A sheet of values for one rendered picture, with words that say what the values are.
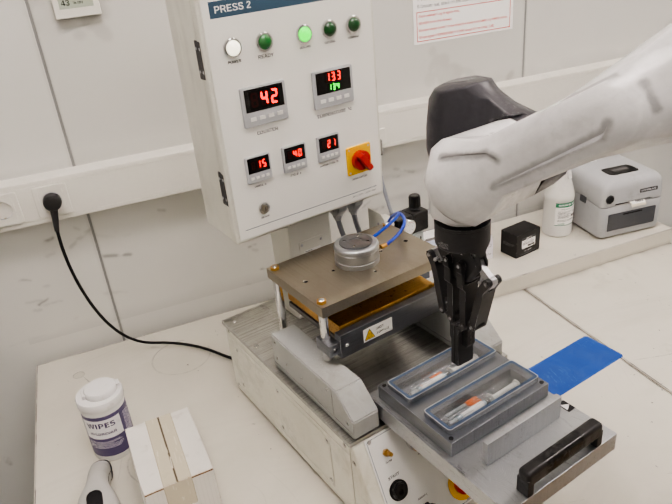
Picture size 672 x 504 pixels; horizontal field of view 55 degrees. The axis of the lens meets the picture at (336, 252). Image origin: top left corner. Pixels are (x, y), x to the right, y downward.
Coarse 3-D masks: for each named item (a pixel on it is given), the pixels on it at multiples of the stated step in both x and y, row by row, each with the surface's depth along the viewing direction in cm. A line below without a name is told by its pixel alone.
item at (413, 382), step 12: (480, 348) 105; (492, 348) 105; (432, 360) 103; (444, 360) 103; (408, 372) 101; (420, 372) 101; (432, 372) 101; (444, 372) 100; (456, 372) 100; (396, 384) 99; (408, 384) 99; (420, 384) 98; (432, 384) 98; (408, 396) 96
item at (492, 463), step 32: (384, 416) 100; (544, 416) 91; (576, 416) 94; (416, 448) 95; (480, 448) 90; (512, 448) 89; (544, 448) 89; (608, 448) 91; (480, 480) 85; (512, 480) 85; (544, 480) 84
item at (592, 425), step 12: (588, 420) 88; (576, 432) 86; (588, 432) 86; (600, 432) 87; (564, 444) 84; (576, 444) 85; (588, 444) 87; (600, 444) 89; (540, 456) 83; (552, 456) 83; (564, 456) 84; (528, 468) 81; (540, 468) 81; (552, 468) 83; (528, 480) 81; (528, 492) 82
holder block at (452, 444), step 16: (496, 352) 105; (480, 368) 102; (384, 384) 100; (448, 384) 99; (464, 384) 99; (544, 384) 97; (384, 400) 100; (400, 400) 97; (432, 400) 96; (512, 400) 95; (528, 400) 96; (416, 416) 94; (496, 416) 92; (512, 416) 95; (432, 432) 91; (464, 432) 90; (480, 432) 91; (448, 448) 89; (464, 448) 90
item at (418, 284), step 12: (420, 276) 117; (396, 288) 114; (408, 288) 113; (420, 288) 113; (372, 300) 111; (384, 300) 110; (396, 300) 110; (300, 312) 116; (312, 312) 112; (348, 312) 108; (360, 312) 108; (372, 312) 108; (336, 324) 105; (348, 324) 105
